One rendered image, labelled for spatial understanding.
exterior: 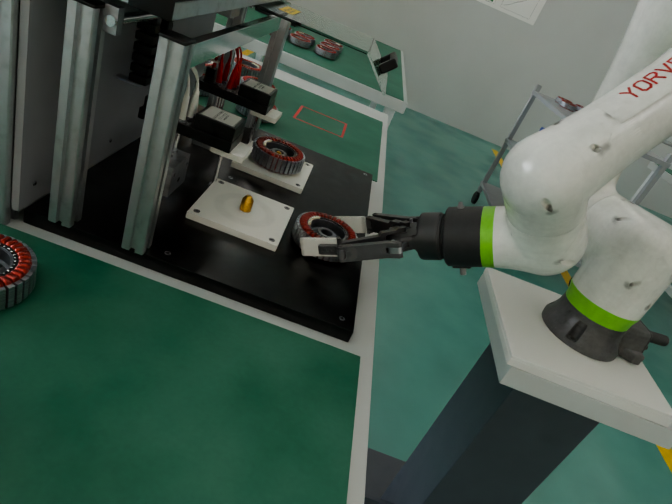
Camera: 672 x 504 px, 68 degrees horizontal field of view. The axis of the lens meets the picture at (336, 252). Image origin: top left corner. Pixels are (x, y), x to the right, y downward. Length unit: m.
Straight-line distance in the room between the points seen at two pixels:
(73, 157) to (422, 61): 5.61
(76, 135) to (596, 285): 0.82
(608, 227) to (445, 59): 5.30
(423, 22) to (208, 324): 5.61
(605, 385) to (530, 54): 5.54
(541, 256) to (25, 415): 0.62
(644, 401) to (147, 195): 0.83
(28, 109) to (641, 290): 0.93
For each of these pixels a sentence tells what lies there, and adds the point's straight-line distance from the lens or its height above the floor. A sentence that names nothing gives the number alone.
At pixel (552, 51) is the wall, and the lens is 6.36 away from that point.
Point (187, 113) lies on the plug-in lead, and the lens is 0.83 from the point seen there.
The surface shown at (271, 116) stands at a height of 0.88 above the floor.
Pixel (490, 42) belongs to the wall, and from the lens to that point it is 6.20.
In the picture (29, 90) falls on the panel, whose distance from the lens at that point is 0.70.
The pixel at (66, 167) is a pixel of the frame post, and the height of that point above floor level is 0.85.
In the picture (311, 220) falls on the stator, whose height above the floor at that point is 0.81.
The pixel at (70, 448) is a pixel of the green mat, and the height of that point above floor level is 0.75.
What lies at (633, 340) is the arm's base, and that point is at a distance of 1.07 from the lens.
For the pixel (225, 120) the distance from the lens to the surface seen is 0.80.
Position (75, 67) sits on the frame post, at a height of 0.98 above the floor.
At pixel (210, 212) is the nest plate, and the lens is 0.82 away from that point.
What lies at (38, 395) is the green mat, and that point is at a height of 0.75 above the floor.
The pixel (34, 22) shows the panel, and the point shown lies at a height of 1.01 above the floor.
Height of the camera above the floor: 1.19
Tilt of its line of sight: 29 degrees down
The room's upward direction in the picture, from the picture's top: 24 degrees clockwise
